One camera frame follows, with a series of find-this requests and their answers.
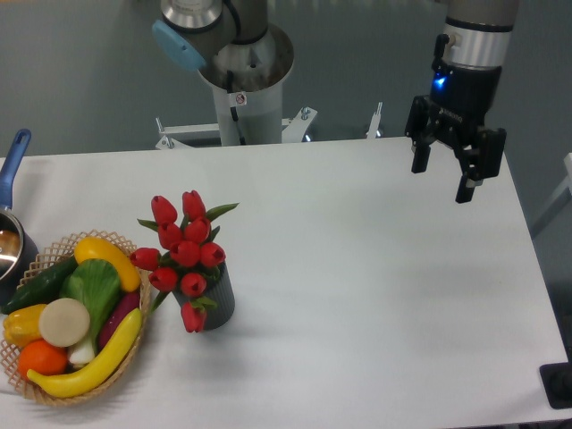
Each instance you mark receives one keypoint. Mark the green cucumber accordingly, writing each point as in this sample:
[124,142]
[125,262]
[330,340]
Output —
[42,288]

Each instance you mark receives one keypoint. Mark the yellow bell pepper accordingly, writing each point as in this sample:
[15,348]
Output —
[21,327]

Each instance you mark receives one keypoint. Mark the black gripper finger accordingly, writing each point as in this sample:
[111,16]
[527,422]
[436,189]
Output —
[466,189]
[421,152]

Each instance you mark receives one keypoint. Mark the woven wicker basket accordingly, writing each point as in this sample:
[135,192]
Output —
[58,251]

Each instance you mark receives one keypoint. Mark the red tulip bouquet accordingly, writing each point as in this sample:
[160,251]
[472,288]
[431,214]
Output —
[188,255]

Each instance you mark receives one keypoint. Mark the grey ribbed vase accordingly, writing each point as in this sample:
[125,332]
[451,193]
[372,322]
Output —
[212,309]

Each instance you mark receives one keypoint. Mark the white frame at right edge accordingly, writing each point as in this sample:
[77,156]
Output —
[555,203]

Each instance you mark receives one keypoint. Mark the blue handled saucepan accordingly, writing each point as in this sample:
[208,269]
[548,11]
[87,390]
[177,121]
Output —
[18,250]

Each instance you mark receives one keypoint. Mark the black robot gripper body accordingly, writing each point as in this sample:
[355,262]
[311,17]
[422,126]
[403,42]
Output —
[453,114]

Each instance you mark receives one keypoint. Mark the purple eggplant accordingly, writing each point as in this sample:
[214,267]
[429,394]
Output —
[126,304]

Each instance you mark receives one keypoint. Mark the beige round disc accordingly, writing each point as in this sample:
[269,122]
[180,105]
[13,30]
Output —
[64,322]

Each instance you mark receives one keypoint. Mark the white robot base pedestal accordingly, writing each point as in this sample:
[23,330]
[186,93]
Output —
[243,58]

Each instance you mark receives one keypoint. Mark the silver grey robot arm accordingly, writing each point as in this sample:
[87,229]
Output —
[468,58]

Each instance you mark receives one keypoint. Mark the yellow banana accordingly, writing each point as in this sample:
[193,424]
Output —
[96,372]

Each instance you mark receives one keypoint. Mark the black device at table edge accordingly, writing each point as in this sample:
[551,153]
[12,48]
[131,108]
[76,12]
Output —
[557,384]

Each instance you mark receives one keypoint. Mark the orange fruit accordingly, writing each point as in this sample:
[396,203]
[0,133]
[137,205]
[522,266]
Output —
[43,358]

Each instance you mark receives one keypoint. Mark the green bok choy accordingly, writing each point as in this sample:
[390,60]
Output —
[96,284]

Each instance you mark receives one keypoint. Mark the yellow squash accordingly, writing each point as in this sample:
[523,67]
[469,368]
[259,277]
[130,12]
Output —
[99,248]

